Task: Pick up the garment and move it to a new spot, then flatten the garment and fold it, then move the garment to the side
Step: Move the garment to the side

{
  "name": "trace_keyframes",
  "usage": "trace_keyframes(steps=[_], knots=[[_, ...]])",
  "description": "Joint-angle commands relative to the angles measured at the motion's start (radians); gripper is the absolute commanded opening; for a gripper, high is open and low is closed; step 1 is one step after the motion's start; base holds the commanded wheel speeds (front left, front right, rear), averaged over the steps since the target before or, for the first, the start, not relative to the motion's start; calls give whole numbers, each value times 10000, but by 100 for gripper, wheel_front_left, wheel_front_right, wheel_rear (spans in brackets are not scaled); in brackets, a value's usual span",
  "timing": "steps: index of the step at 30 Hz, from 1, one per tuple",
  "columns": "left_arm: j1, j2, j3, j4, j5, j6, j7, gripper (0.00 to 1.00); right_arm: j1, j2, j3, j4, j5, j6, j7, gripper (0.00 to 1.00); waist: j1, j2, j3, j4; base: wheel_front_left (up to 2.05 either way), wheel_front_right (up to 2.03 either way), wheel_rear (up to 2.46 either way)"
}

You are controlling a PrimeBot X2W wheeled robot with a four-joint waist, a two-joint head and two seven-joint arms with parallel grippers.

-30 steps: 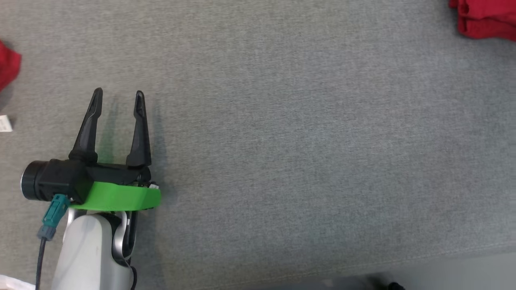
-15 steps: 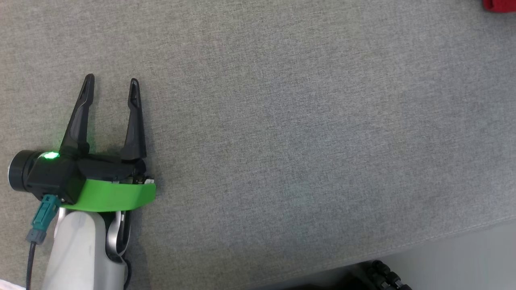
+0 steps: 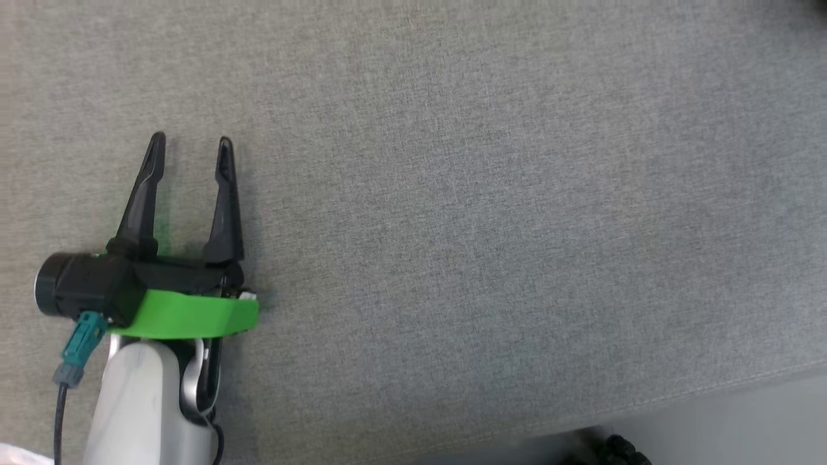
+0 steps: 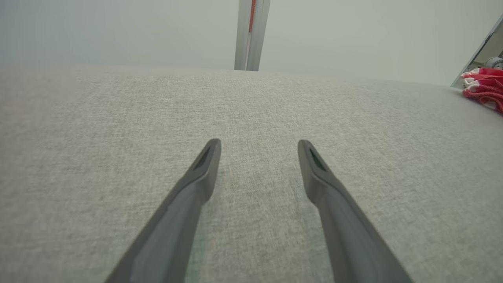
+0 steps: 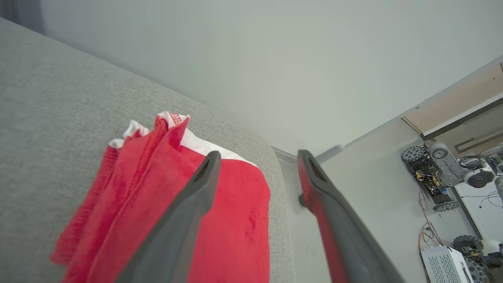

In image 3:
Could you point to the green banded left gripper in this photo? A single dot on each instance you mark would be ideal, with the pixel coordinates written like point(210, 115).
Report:
point(187, 313)

